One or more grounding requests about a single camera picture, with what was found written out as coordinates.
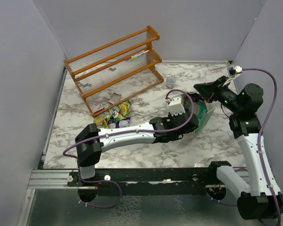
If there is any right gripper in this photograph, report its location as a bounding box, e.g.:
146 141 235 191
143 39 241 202
194 75 242 113

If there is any yellow green Fox's candy bag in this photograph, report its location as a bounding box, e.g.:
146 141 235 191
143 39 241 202
93 114 112 129

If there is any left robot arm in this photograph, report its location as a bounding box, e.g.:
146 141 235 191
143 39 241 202
75 111 199 186

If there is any red white staple box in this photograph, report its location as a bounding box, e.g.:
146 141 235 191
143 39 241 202
91 104 104 113

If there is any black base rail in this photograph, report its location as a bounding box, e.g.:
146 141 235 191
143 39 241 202
68 161 236 196

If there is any orange wooden two-tier rack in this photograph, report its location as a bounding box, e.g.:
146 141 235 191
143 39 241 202
64 25 164 117

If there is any open small cardboard box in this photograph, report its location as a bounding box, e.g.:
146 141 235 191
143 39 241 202
108 92 122 105

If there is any purple capped marker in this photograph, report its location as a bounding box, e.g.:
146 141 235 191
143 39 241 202
125 50 145 61

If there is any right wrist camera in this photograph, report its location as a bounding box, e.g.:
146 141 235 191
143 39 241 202
223 65 242 86

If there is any teal snack packet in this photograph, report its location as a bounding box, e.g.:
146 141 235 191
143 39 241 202
184 99 208 120

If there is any purple snack packet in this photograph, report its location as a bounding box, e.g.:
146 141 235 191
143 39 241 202
108 117 131 129

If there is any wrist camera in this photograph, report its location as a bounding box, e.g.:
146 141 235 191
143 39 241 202
223 65 242 86
165 96 185 116

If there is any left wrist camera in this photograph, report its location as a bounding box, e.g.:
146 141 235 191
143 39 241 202
165 96 185 116

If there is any small clear plastic cup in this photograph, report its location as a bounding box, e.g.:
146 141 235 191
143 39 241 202
166 76 176 89

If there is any yellow green snack packet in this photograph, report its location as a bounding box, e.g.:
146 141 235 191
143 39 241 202
109 100 132 119

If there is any aluminium frame rail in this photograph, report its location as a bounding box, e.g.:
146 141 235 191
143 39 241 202
28 169 70 189

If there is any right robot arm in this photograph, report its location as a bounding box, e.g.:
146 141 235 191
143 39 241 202
194 76 283 220

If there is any white green paper bag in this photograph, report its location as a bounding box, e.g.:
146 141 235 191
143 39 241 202
161 90 216 151

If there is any grey staple strip lower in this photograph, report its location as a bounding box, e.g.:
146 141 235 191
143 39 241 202
78 82 92 88

